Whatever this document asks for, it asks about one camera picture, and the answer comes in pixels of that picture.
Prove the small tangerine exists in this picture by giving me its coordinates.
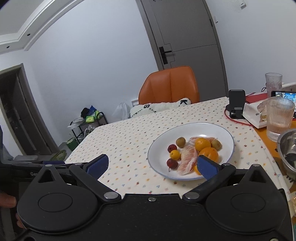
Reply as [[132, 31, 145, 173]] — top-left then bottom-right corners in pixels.
[[194, 165, 202, 176], [170, 150, 181, 161]]

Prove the large orange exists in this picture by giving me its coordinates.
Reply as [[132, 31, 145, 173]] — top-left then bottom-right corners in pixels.
[[199, 147, 220, 163]]

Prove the brown kiwi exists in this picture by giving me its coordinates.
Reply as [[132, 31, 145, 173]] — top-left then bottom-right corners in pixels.
[[211, 138, 222, 151], [176, 137, 186, 148]]

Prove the pink pomelo segment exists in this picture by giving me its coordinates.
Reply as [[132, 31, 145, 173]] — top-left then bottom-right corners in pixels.
[[177, 145, 198, 175]]

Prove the person's left hand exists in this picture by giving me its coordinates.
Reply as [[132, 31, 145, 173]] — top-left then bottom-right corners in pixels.
[[0, 191, 24, 230]]

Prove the orange in plate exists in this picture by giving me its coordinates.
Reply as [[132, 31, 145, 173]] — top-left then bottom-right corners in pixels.
[[195, 138, 211, 152]]

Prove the green paper bag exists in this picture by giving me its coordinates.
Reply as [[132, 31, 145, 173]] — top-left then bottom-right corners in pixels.
[[66, 138, 79, 152]]

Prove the pomelo segment in plate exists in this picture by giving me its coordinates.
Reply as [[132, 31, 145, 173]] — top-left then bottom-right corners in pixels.
[[189, 137, 217, 145]]

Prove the black shelf rack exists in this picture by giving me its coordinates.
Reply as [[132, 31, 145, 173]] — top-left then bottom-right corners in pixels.
[[68, 111, 108, 144]]

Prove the red plum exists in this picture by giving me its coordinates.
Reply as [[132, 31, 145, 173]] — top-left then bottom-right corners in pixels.
[[167, 144, 178, 153], [166, 158, 179, 170]]

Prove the small tangerine in plate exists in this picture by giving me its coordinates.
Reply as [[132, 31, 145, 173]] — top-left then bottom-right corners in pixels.
[[170, 150, 181, 161]]

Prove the floral tablecloth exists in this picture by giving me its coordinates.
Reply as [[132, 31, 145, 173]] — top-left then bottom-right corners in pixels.
[[66, 97, 289, 195]]

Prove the white plate blue rim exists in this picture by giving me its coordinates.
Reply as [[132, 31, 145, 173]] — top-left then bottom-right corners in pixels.
[[147, 123, 234, 181]]

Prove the translucent plastic bag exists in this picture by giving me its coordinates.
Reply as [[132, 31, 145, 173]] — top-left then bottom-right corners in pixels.
[[112, 102, 130, 120]]

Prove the white tissue box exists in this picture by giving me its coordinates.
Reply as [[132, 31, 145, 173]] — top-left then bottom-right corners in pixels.
[[243, 99, 267, 128]]

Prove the steel bowl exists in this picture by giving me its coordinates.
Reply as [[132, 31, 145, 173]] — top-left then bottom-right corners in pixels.
[[277, 128, 296, 181]]

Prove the black phone stand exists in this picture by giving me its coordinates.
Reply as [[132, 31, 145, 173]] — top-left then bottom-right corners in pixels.
[[226, 89, 246, 120]]

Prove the white fluffy cushion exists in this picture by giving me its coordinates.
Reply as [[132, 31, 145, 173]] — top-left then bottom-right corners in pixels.
[[130, 98, 192, 118]]

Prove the clear ribbed glass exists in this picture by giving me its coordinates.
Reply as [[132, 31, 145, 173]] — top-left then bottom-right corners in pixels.
[[266, 97, 295, 142]]

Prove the orange leather chair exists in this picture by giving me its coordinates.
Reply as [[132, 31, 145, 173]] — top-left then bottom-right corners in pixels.
[[138, 66, 200, 105]]

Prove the tall clear glass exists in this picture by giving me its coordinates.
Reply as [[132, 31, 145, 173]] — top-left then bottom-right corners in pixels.
[[265, 73, 282, 98]]

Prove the grey door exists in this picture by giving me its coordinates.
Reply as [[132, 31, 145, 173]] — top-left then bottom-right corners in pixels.
[[136, 0, 228, 101]]

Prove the dark doorway frame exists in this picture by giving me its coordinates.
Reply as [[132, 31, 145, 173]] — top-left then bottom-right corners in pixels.
[[1, 64, 59, 156]]

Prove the red cable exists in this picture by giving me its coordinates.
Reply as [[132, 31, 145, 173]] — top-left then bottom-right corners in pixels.
[[223, 108, 255, 128]]

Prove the black door handle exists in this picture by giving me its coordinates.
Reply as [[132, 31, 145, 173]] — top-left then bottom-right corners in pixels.
[[159, 47, 172, 65]]

